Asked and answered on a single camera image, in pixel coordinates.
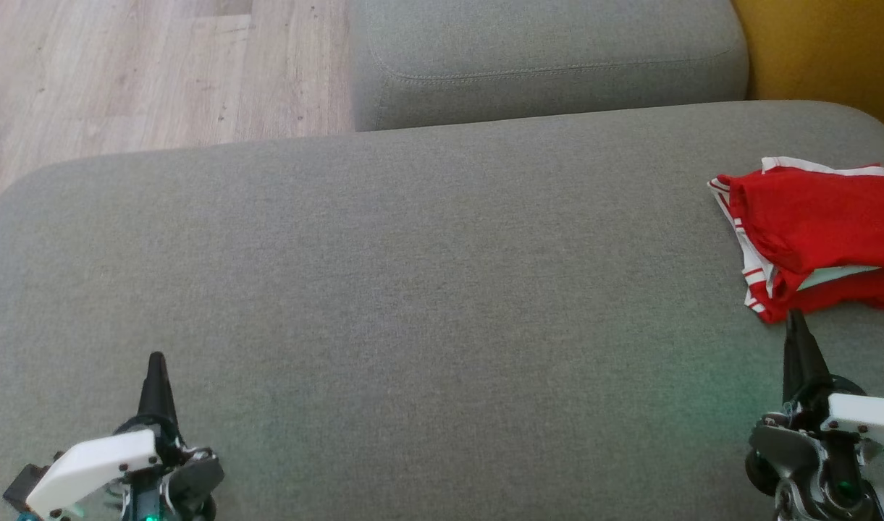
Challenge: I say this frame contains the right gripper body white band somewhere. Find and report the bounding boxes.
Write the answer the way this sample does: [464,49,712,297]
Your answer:
[746,376,884,521]

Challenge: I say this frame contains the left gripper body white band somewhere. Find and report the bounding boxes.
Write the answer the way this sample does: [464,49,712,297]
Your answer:
[25,416,225,521]

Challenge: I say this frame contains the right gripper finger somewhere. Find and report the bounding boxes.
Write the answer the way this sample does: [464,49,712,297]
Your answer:
[782,310,833,406]

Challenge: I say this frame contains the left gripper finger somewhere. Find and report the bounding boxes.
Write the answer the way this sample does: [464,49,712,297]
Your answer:
[138,352,178,425]

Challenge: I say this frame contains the red jersey with white sleeves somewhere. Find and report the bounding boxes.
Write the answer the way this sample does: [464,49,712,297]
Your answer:
[708,165,884,324]

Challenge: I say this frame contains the red shorts with white stripe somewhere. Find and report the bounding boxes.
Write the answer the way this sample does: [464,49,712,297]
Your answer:
[760,156,884,319]

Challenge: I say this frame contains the large grey sofa seat cushion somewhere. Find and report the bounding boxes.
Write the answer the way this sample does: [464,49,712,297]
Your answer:
[0,100,884,521]

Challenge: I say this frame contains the yellow sofa backrest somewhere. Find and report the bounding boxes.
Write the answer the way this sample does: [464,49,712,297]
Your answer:
[731,0,884,142]

